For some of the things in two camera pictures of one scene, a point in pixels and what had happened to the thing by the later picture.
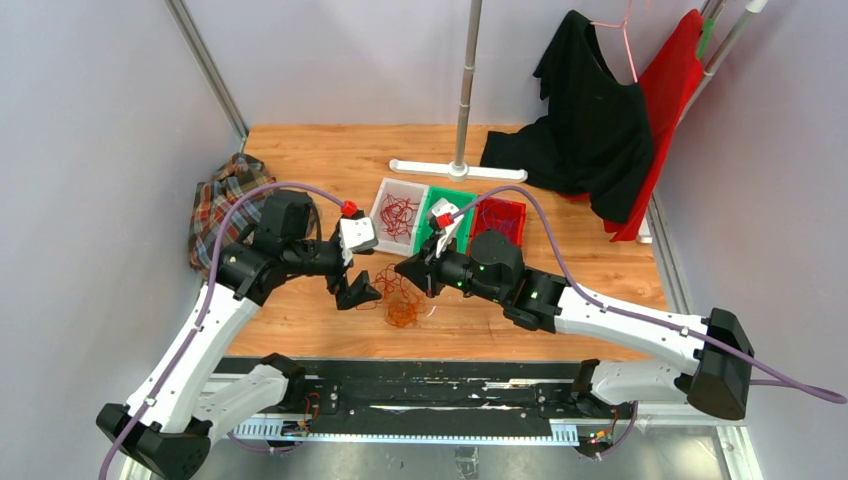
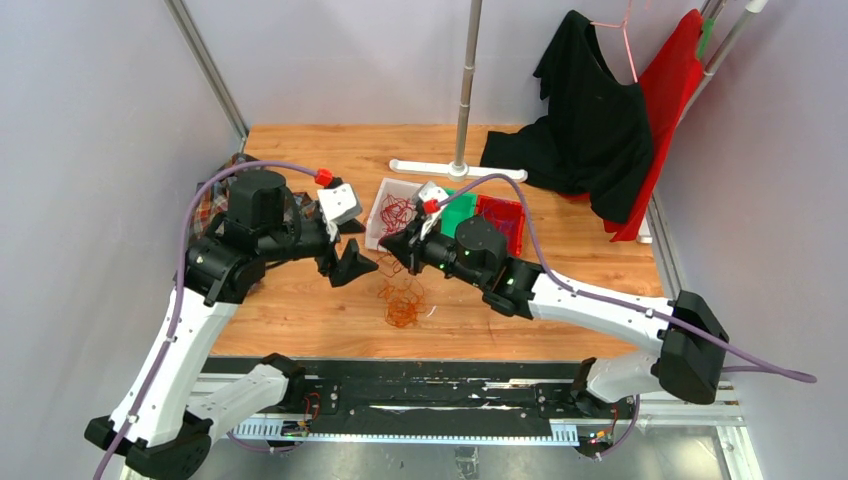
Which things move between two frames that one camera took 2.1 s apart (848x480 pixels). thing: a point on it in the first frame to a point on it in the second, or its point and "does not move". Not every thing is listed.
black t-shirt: (595, 140) does not move
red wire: (396, 213) does not move
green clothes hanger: (708, 24) does not move
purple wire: (489, 218) to (515, 186)
